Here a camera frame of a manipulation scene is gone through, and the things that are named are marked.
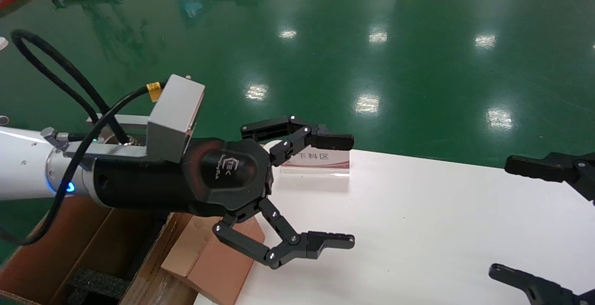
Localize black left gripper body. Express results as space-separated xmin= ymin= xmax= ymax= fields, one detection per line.
xmin=93 ymin=138 xmax=276 ymax=224

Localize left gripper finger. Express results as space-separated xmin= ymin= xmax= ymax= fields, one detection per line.
xmin=213 ymin=197 xmax=356 ymax=269
xmin=240 ymin=115 xmax=355 ymax=166

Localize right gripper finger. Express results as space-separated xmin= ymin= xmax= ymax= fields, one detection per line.
xmin=489 ymin=263 xmax=595 ymax=305
xmin=505 ymin=152 xmax=595 ymax=202

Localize small cardboard box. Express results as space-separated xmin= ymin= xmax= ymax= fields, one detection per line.
xmin=160 ymin=213 xmax=265 ymax=305

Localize large cardboard box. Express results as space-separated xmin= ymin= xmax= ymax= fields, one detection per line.
xmin=0 ymin=196 xmax=205 ymax=305

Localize acrylic table sign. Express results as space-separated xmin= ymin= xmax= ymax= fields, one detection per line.
xmin=279 ymin=149 xmax=350 ymax=178

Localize black foam insert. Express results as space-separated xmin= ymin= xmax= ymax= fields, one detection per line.
xmin=65 ymin=212 xmax=170 ymax=305

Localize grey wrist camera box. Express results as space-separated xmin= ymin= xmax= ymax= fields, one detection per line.
xmin=148 ymin=74 xmax=206 ymax=162

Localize silver camera mount bracket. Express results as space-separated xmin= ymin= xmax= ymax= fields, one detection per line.
xmin=41 ymin=114 xmax=150 ymax=159

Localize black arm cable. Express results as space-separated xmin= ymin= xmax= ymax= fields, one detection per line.
xmin=0 ymin=30 xmax=163 ymax=246

